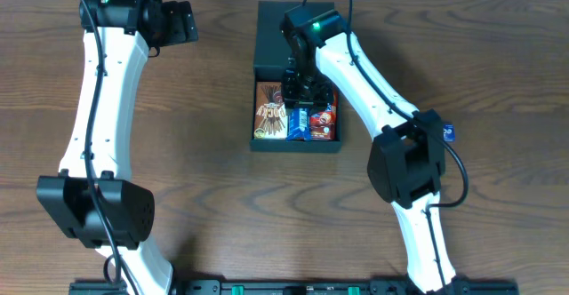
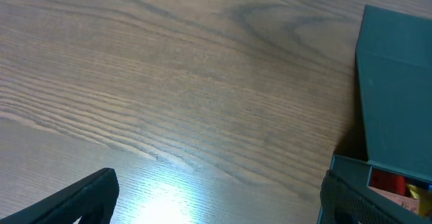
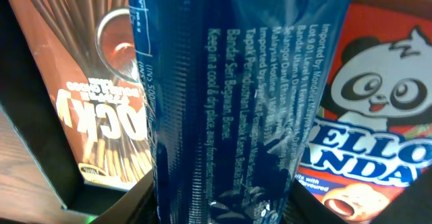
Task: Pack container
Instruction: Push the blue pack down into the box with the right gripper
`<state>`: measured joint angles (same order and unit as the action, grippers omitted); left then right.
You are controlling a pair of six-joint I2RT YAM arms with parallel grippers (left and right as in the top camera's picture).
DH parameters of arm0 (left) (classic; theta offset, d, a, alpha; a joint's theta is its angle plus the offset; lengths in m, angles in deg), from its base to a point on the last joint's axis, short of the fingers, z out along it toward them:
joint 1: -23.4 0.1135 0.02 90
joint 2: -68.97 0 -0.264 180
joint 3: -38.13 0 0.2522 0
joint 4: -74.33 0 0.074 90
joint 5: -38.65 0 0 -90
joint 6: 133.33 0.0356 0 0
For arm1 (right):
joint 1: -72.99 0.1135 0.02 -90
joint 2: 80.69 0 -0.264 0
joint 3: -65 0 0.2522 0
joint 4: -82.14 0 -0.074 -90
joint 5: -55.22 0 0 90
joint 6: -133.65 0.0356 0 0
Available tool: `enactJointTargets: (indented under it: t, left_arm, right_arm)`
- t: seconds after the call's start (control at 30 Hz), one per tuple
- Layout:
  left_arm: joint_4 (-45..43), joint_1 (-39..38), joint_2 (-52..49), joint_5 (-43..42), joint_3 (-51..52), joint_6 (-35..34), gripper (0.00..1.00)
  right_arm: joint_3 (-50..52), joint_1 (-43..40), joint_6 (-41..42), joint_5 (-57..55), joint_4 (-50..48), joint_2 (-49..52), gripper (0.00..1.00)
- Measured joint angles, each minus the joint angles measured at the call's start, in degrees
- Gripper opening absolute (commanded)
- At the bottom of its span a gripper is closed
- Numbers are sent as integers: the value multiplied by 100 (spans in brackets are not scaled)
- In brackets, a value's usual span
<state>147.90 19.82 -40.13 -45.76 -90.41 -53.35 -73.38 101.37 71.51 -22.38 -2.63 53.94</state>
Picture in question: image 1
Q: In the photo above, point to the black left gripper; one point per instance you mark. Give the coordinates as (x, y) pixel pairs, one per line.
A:
(174, 34)

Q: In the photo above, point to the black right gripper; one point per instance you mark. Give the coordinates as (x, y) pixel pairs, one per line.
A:
(307, 93)

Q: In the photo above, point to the red Hello Panda box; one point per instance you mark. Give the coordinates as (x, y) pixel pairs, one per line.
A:
(323, 123)

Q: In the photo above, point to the brown Pocky box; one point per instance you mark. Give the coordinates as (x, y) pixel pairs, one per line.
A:
(270, 118)

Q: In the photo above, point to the blue Oreo cookie pack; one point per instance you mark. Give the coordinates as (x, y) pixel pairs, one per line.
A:
(298, 125)

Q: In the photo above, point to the dark green box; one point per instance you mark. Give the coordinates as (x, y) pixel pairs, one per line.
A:
(271, 59)

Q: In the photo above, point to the blue Eclipse mint tin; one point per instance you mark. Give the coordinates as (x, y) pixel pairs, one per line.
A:
(449, 133)

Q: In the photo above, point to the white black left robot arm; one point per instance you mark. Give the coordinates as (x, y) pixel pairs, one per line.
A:
(92, 198)

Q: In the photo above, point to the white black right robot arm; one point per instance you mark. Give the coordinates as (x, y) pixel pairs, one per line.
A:
(407, 158)

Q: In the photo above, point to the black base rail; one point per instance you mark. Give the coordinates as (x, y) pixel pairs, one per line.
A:
(373, 287)

